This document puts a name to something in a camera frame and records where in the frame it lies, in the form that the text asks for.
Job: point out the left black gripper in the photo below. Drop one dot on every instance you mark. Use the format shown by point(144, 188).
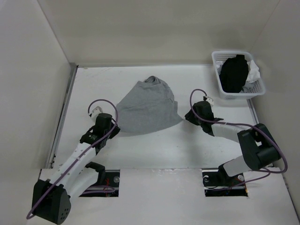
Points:
point(116, 131)

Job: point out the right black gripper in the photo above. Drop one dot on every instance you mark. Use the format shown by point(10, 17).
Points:
point(189, 116)

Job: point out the grey tank top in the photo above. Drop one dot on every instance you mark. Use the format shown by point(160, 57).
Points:
point(148, 107)

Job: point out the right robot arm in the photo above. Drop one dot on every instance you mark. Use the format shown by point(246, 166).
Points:
point(258, 148)

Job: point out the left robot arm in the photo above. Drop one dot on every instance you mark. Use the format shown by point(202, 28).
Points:
point(52, 197)

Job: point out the black tank top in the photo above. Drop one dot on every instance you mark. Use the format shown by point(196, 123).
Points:
point(234, 73)

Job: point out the white tank top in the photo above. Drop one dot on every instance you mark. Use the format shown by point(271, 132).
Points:
point(253, 75)

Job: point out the white plastic basket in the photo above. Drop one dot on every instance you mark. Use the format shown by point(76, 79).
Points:
point(259, 87)

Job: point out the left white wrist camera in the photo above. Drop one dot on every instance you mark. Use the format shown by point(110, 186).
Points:
point(95, 112)

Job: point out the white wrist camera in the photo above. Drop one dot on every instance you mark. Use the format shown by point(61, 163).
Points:
point(95, 112)
point(209, 100)

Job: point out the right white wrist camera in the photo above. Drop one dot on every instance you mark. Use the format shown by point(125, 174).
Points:
point(209, 100)

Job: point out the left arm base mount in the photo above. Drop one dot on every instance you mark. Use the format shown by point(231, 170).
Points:
point(107, 184)

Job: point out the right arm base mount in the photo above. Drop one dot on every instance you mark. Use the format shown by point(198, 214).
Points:
point(214, 186)

